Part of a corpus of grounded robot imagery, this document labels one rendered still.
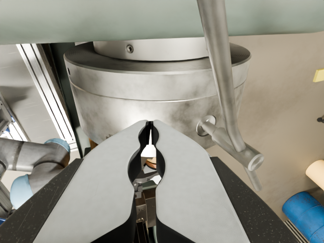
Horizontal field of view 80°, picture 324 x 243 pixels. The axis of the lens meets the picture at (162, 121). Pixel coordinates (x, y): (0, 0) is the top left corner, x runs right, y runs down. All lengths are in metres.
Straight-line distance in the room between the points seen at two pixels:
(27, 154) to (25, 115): 0.90
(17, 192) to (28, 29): 0.37
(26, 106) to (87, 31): 1.24
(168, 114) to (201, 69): 0.07
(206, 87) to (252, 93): 1.82
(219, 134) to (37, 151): 0.45
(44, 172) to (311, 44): 2.23
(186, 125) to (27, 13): 0.20
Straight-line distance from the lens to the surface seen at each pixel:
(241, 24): 0.25
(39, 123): 1.47
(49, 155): 0.56
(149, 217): 0.86
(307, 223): 3.77
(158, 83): 0.23
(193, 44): 0.28
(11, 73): 1.37
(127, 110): 0.25
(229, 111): 0.16
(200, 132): 0.28
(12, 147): 0.58
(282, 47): 2.09
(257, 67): 1.98
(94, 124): 0.30
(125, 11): 0.19
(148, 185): 0.80
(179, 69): 0.24
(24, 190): 0.51
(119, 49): 0.28
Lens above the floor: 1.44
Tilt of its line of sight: 56 degrees down
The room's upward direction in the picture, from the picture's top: 152 degrees clockwise
